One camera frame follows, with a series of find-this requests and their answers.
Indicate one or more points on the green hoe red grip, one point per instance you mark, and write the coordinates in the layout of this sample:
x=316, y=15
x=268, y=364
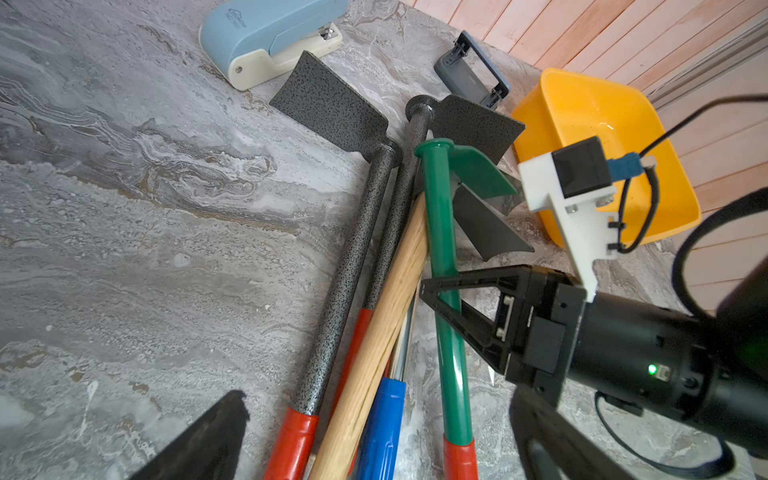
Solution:
x=440, y=159

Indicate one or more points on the speckled hoe outer red grip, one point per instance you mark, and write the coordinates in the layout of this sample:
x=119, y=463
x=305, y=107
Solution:
x=317, y=98

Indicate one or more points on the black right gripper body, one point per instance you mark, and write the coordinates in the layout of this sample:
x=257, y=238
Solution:
x=536, y=322

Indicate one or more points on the speckled hoe inner red grip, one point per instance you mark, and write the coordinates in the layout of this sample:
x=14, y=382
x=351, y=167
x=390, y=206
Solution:
x=467, y=124

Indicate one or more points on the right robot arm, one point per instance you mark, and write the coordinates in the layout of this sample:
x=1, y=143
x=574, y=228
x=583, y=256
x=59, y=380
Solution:
x=705, y=370

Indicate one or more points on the yellow plastic storage box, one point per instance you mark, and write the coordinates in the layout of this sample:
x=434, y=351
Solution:
x=565, y=108

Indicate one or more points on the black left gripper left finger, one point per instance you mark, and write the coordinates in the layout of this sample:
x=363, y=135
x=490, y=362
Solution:
x=208, y=449

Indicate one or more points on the light blue stapler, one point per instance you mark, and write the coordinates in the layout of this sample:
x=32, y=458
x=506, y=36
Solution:
x=251, y=42

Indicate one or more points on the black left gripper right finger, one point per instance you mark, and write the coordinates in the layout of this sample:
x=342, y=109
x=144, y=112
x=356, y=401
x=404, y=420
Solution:
x=549, y=447

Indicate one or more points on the speckled hoe red grip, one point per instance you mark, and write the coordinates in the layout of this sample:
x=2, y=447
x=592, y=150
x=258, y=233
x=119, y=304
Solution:
x=317, y=98
x=467, y=124

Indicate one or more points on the wooden handle hoe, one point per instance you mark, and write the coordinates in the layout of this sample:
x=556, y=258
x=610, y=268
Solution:
x=357, y=397

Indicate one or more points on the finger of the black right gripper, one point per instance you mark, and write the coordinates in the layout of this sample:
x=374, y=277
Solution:
x=494, y=339

